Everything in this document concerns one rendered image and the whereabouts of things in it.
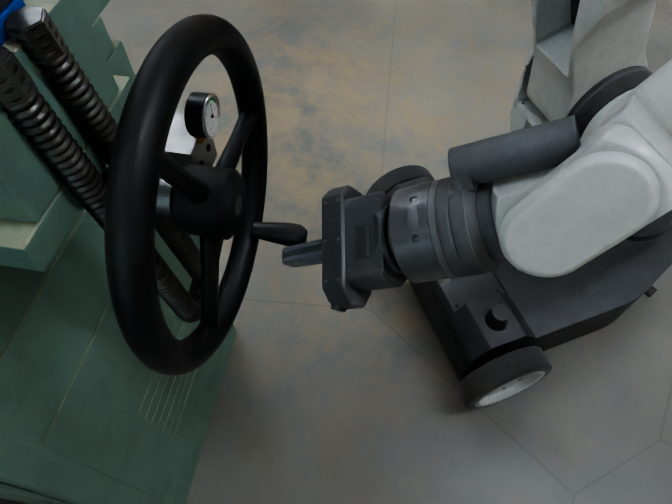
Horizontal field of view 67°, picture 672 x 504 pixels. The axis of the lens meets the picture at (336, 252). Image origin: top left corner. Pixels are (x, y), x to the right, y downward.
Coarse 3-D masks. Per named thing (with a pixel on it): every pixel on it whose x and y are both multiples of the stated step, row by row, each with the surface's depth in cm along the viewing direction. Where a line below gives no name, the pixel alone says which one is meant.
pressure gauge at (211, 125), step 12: (192, 96) 68; (204, 96) 68; (216, 96) 71; (192, 108) 67; (204, 108) 67; (216, 108) 72; (192, 120) 68; (204, 120) 68; (216, 120) 73; (192, 132) 69; (204, 132) 69; (216, 132) 73
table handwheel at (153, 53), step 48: (192, 48) 32; (240, 48) 41; (144, 96) 29; (240, 96) 48; (144, 144) 29; (240, 144) 47; (144, 192) 29; (192, 192) 37; (240, 192) 42; (144, 240) 29; (240, 240) 54; (144, 288) 30; (240, 288) 52; (144, 336) 32; (192, 336) 44
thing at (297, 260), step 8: (312, 248) 50; (320, 248) 49; (288, 256) 52; (296, 256) 51; (304, 256) 51; (312, 256) 50; (320, 256) 50; (288, 264) 52; (296, 264) 52; (304, 264) 53; (312, 264) 53
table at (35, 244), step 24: (96, 0) 52; (120, 96) 41; (96, 168) 39; (48, 216) 35; (72, 216) 37; (0, 240) 33; (24, 240) 33; (48, 240) 35; (0, 264) 35; (24, 264) 35; (48, 264) 35
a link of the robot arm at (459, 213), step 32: (544, 128) 37; (576, 128) 37; (448, 160) 40; (480, 160) 39; (512, 160) 38; (544, 160) 37; (448, 192) 41; (480, 192) 41; (512, 192) 38; (448, 224) 40; (480, 224) 40; (448, 256) 41; (480, 256) 40
